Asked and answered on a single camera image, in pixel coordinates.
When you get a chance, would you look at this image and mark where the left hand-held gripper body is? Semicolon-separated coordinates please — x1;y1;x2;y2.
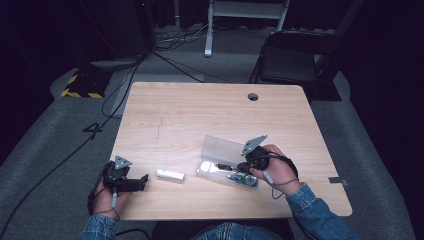
101;155;142;194

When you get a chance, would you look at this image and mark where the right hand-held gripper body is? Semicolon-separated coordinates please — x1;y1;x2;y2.
240;134;271;172

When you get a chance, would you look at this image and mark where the grey green correction tape dispenser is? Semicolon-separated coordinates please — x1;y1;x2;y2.
226;172;260;188

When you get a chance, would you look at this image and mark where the dark grey pen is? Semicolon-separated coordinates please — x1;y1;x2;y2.
215;162;240;171

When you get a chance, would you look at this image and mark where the clear plastic pencil case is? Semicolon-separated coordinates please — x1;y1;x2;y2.
195;134;261;191

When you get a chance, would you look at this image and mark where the person's right hand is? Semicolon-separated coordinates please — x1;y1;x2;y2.
249;143;300;196

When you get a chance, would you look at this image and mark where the person's left hand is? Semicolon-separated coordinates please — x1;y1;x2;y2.
92;182;133;220

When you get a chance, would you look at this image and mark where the white eraser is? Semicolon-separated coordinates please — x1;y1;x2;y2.
155;168;186;183

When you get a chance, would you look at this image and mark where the person's denim lap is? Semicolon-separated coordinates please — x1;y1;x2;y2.
191;221;285;240

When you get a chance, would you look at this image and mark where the grey tape strip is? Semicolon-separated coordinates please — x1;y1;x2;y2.
328;176;349;187

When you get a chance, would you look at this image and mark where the black yellow striped base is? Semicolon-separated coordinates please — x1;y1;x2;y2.
60;67;113;100

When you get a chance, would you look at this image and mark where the black folding chair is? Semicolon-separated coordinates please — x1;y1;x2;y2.
248;29;345;103

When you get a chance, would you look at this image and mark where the grey right gripper cable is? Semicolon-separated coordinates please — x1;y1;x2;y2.
262;169;301;201

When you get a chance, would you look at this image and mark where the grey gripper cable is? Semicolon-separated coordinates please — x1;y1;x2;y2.
94;189;123;221
262;169;301;201

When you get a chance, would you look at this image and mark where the grey left gripper cable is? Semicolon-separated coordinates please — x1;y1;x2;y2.
94;189;123;221

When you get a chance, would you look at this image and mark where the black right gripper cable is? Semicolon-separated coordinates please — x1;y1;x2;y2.
264;151;300;178

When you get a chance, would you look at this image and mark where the long black floor cable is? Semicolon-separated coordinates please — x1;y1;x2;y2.
0;49;149;236

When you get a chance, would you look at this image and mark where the thin black floor cable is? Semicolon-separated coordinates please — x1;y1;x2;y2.
151;49;232;84

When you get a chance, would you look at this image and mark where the white metal desk frame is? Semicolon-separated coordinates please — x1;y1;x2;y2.
203;0;291;59

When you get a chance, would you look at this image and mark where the bundle of floor cables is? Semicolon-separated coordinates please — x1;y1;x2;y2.
154;22;215;52

